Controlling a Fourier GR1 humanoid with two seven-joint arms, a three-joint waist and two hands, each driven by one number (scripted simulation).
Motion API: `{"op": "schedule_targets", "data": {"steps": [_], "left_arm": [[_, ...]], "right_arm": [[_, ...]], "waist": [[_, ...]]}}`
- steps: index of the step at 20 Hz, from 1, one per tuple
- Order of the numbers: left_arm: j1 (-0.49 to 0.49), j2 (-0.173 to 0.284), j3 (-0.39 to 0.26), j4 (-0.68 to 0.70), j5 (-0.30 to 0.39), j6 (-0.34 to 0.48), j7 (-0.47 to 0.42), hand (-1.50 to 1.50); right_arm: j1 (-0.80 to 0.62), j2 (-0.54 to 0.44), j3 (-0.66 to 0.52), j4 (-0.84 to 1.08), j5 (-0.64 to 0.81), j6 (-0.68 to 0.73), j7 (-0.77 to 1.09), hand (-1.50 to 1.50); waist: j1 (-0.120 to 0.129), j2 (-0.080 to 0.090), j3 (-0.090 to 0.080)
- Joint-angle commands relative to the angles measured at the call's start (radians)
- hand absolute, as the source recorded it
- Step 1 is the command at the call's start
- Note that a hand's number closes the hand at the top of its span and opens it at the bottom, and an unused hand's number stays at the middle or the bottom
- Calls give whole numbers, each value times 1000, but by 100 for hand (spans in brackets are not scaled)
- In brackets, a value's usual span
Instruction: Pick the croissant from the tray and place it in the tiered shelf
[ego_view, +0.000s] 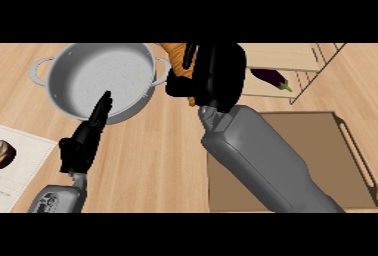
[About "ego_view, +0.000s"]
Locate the purple eggplant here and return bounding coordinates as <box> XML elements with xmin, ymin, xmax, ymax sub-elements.
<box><xmin>249</xmin><ymin>68</ymin><xmax>293</xmax><ymax>93</ymax></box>

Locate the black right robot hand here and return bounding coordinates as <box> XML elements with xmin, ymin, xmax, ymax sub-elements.
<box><xmin>163</xmin><ymin>43</ymin><xmax>248</xmax><ymax>114</ymax></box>

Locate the brown wooden tray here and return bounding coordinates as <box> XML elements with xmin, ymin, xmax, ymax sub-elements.
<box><xmin>206</xmin><ymin>111</ymin><xmax>378</xmax><ymax>213</ymax></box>

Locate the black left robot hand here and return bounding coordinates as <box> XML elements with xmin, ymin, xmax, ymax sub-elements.
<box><xmin>57</xmin><ymin>90</ymin><xmax>113</xmax><ymax>175</ymax></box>

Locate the grey pot with handles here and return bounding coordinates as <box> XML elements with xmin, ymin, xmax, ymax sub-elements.
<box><xmin>28</xmin><ymin>43</ymin><xmax>172</xmax><ymax>126</ymax></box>

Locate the orange croissant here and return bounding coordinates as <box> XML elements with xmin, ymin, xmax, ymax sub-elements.
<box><xmin>157</xmin><ymin>43</ymin><xmax>199</xmax><ymax>108</ymax></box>

